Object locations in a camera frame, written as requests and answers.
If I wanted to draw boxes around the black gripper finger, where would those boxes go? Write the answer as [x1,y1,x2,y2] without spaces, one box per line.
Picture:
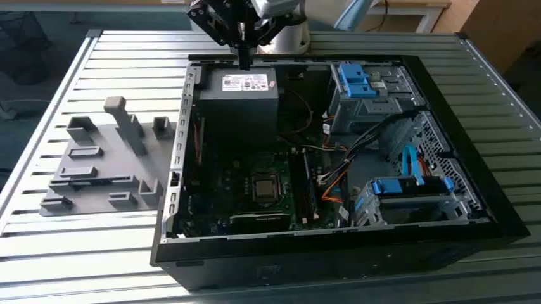
[245,17,292,70]
[187,0,245,70]

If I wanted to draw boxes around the black RAM slot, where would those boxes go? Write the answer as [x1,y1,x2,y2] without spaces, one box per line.
[297,150,313,222]
[288,149,305,224]

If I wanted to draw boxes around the blue plastic disk carrier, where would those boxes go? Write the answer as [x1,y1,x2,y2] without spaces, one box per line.
[336,64,379,99]

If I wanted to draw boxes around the grey power supply unit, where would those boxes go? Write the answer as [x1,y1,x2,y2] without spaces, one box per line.
[192,66,280,153]

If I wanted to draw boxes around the grey metal drive cage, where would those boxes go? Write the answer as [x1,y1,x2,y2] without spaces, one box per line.
[328,63,427,134]

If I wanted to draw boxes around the black mesh wastebasket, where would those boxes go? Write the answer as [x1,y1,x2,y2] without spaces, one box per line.
[0,11,52,86]

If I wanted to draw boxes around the metal CPU socket cover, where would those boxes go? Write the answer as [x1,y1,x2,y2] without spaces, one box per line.
[249,172,284,208]

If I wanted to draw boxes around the green motherboard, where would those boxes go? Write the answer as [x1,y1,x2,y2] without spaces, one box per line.
[180,147,335,237]

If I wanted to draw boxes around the grey parts rack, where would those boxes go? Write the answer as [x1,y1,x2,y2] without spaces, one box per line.
[37,96,179,218]

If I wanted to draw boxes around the silver CPU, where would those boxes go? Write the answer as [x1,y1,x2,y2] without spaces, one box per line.
[252,179,281,199]

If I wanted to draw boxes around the wooden cabinet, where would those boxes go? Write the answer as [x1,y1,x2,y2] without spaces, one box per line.
[430,0,541,75]

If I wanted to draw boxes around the white stand foot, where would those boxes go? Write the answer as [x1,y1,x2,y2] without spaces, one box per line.
[0,100,17,120]

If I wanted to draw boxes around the hard disk in blue carrier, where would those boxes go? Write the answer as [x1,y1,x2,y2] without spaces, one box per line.
[371,177,455,200]

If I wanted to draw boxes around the black graphics card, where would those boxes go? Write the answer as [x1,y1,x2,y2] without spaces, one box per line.
[228,212,292,235]

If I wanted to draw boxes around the grey metal disk bay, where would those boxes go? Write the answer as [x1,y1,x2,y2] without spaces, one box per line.
[352,177,487,227]

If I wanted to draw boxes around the black PC case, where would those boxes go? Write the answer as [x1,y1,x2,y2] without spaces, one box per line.
[149,54,531,291]

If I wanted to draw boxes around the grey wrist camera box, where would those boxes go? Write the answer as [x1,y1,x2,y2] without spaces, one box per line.
[252,0,292,18]

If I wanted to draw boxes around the yellow power wire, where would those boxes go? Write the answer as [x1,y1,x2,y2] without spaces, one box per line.
[276,90,313,137]

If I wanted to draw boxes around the white frame wooden desk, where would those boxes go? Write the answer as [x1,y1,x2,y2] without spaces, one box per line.
[362,0,452,34]

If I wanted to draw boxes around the black and white wire bundle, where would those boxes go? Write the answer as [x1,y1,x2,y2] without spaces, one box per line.
[277,132,348,153]

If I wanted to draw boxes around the thick black cable bundle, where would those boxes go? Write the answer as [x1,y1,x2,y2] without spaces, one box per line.
[320,110,419,184]

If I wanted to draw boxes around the blue data cable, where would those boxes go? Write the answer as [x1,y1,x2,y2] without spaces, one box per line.
[399,144,426,186]

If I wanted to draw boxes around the orange data cable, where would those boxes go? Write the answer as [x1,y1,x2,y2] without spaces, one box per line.
[320,169,351,203]

